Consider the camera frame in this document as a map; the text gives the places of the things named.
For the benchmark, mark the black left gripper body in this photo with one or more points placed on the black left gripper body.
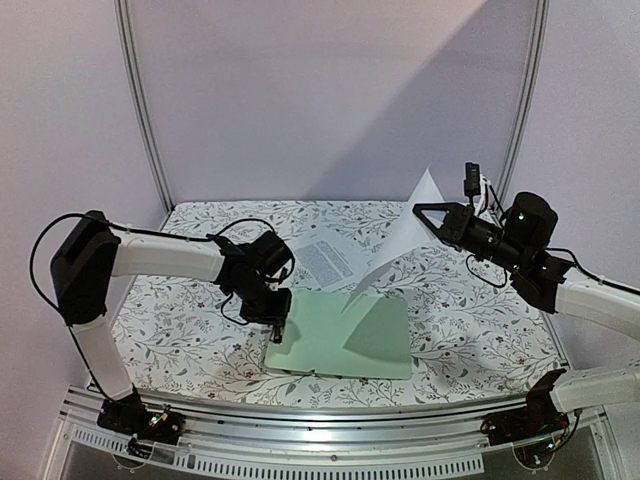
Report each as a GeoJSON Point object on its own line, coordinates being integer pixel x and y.
{"type": "Point", "coordinates": [259, 305]}

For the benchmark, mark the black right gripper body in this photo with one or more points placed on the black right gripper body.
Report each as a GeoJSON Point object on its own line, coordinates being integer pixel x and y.
{"type": "Point", "coordinates": [463, 223]}

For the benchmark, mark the white paper sheet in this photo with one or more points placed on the white paper sheet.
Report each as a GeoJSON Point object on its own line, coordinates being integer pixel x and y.
{"type": "Point", "coordinates": [406, 234]}

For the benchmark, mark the printed text paper sheet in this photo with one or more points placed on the printed text paper sheet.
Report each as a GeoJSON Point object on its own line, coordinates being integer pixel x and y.
{"type": "Point", "coordinates": [329, 261]}

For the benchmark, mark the green clipboard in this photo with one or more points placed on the green clipboard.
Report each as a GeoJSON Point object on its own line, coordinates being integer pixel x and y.
{"type": "Point", "coordinates": [327, 334]}

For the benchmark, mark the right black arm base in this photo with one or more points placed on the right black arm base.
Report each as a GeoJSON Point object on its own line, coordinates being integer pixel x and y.
{"type": "Point", "coordinates": [530, 415]}

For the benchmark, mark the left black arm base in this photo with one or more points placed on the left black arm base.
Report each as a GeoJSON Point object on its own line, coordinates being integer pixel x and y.
{"type": "Point", "coordinates": [129, 416]}

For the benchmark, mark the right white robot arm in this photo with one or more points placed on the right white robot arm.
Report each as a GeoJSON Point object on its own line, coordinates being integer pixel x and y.
{"type": "Point", "coordinates": [550, 280]}

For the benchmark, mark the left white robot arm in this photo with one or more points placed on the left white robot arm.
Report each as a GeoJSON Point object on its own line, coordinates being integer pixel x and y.
{"type": "Point", "coordinates": [96, 251]}

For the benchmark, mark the floral patterned table mat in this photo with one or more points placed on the floral patterned table mat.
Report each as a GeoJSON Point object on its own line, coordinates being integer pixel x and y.
{"type": "Point", "coordinates": [470, 338]}

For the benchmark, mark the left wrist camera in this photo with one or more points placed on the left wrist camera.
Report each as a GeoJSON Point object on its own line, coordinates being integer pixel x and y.
{"type": "Point", "coordinates": [270, 255]}

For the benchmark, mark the front aluminium rail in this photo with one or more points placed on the front aluminium rail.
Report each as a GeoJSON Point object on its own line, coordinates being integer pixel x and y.
{"type": "Point", "coordinates": [333, 429]}

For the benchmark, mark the perforated white cable tray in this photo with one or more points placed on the perforated white cable tray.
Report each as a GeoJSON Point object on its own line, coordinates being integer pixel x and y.
{"type": "Point", "coordinates": [93, 454]}

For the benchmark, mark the right aluminium corner post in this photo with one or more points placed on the right aluminium corner post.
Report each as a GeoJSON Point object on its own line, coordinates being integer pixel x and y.
{"type": "Point", "coordinates": [523, 106]}

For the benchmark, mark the aluminium corner post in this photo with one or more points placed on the aluminium corner post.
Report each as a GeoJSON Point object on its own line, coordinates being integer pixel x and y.
{"type": "Point", "coordinates": [523, 106]}
{"type": "Point", "coordinates": [124, 21]}

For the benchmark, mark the left aluminium corner post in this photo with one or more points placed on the left aluminium corner post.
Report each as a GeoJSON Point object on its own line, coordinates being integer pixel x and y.
{"type": "Point", "coordinates": [124, 21]}

